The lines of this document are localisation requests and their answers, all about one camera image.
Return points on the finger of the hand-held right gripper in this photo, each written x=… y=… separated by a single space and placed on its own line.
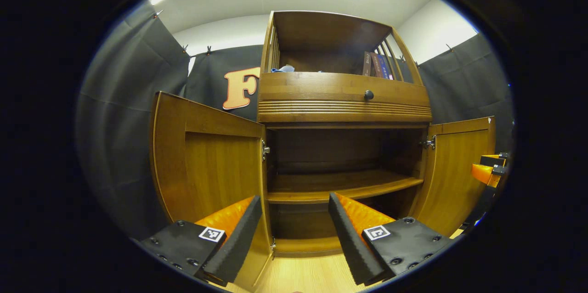
x=482 y=172

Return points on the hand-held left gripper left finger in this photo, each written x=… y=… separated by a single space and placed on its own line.
x=239 y=242

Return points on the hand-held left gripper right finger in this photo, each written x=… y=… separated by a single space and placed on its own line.
x=349 y=242

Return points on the wooden shoe cabinet door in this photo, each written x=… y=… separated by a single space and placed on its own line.
x=455 y=178
x=216 y=169

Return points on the metal door hinge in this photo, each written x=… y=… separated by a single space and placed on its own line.
x=265 y=149
x=429 y=142

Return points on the wooden cabinet drawer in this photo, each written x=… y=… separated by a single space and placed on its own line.
x=312 y=88

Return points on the wooden inner shelf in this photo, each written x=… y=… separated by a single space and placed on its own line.
x=330 y=185

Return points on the black drawer knob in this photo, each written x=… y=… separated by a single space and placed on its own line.
x=369 y=95

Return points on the maroon book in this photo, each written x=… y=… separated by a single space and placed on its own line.
x=376 y=65

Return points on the black backdrop cloth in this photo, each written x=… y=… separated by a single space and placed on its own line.
x=124 y=123

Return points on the blue cloth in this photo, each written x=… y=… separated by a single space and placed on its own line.
x=285 y=69

